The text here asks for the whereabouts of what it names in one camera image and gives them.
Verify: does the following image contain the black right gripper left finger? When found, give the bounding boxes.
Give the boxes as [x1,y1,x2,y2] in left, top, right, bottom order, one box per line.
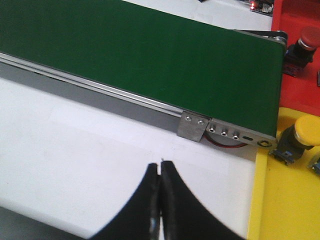
[91,163,160,240]

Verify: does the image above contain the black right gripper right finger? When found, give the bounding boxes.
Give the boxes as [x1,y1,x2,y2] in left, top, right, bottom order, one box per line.
[159,160,243,240]

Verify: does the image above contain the yellow mushroom push button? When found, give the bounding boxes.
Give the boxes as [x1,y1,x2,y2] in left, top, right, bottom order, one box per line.
[308,154,320,175]

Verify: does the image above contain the red mushroom push button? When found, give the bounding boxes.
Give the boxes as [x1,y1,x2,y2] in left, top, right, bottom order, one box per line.
[283,26,320,77]

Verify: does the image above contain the yellow plate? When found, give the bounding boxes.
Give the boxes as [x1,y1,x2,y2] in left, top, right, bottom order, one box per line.
[247,107,320,240]

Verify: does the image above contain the green conveyor belt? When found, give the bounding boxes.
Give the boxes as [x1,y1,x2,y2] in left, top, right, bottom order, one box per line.
[0,0,284,136]

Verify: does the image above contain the red plate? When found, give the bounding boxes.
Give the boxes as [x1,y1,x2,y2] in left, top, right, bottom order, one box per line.
[271,0,320,116]

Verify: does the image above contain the circuit board with red LED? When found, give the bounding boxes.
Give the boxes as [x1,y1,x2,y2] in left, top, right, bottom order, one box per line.
[241,0,275,17]

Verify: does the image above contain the red cable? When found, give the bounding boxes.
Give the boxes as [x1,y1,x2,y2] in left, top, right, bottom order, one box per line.
[202,134,247,149]

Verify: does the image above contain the metal conveyor end bracket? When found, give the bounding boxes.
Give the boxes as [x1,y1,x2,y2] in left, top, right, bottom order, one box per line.
[177,111,277,149]

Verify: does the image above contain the aluminium conveyor side rail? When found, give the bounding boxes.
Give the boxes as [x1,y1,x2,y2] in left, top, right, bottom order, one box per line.
[0,52,184,118]

